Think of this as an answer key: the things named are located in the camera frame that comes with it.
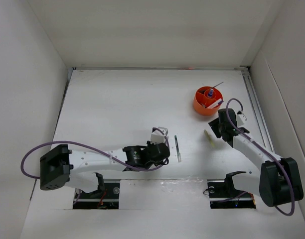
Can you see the green-capped pen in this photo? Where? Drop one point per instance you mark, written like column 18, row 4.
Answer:
column 177, row 149

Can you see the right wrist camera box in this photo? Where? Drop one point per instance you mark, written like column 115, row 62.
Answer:
column 241, row 119

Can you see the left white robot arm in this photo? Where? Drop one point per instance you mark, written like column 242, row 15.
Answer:
column 84, row 170

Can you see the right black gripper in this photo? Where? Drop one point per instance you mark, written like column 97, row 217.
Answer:
column 214, row 123

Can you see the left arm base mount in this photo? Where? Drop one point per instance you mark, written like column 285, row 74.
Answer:
column 106, row 197

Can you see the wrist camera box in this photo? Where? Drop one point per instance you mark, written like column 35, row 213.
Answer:
column 241, row 119
column 159, row 135

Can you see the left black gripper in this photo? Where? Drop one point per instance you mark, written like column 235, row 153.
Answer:
column 149, row 144

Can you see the orange round organizer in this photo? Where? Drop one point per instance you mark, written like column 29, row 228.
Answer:
column 212, row 104

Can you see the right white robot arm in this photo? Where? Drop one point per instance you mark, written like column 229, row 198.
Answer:
column 279, row 181

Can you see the aluminium side rail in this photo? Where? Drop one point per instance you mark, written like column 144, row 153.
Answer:
column 265, row 136

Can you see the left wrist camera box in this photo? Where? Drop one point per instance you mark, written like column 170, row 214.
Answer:
column 159, row 135

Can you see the purple-capped white marker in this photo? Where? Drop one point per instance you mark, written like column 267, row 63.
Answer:
column 217, row 102

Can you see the small blue-capped glue bottle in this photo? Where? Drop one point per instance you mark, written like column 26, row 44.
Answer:
column 210, row 93

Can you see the yellow highlighter pen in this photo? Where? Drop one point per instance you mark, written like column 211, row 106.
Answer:
column 209, row 138

